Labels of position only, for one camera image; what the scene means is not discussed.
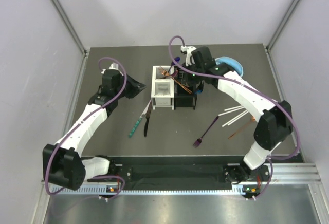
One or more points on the copper fork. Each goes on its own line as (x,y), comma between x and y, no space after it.
(166,74)

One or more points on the white utensil container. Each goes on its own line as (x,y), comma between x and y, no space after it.
(162,91)

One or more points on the white chopstick upper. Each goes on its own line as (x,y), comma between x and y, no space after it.
(234,108)

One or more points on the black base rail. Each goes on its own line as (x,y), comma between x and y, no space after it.
(184,172)

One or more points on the white chopstick middle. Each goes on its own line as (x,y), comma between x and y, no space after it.
(228,112)

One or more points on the white chopstick lower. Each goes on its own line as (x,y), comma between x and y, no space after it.
(235,118)

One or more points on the copper spoon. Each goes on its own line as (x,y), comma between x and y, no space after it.
(252,120)

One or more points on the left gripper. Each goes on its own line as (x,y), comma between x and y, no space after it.
(135,87)

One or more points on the white chopstick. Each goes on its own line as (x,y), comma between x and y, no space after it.
(228,112)
(234,108)
(235,118)

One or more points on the purple fork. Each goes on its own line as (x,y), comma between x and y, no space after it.
(198,142)

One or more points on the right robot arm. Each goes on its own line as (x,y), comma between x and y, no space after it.
(225,74)

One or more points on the black utensil container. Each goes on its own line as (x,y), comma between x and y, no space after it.
(182,98)

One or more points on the white-blade green-handle knife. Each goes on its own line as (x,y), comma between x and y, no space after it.
(143,115)

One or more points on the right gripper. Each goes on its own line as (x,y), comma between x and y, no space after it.
(186,80)

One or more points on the black knife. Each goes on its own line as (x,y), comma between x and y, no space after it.
(147,116)

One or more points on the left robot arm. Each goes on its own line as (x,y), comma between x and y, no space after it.
(62,162)

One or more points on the perforated cable duct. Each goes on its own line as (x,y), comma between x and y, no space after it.
(111,189)

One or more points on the light blue headphones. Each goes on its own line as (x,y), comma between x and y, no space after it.
(231,62)

